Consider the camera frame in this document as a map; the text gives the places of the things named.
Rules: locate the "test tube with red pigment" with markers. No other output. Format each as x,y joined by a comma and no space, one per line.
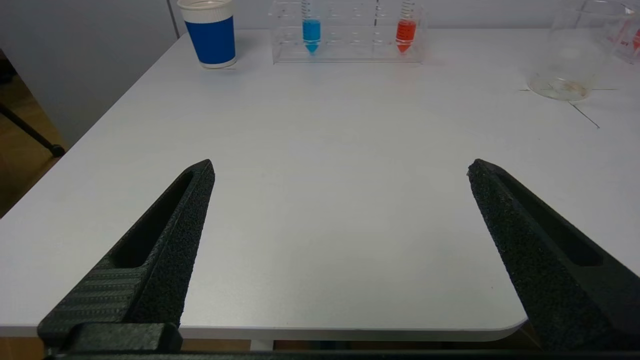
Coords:
405,32
637,40

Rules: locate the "test tube with blue pigment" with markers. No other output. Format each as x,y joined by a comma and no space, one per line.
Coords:
311,32

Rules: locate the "blue white paper cup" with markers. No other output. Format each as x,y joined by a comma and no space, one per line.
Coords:
212,41

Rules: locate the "black tripod stand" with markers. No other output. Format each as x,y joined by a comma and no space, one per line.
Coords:
35,134

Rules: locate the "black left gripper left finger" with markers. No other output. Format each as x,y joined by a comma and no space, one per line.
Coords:
165,260

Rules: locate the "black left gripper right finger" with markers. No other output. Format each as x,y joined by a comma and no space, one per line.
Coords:
540,260

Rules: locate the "clear glass beaker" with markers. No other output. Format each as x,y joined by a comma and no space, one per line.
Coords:
565,73

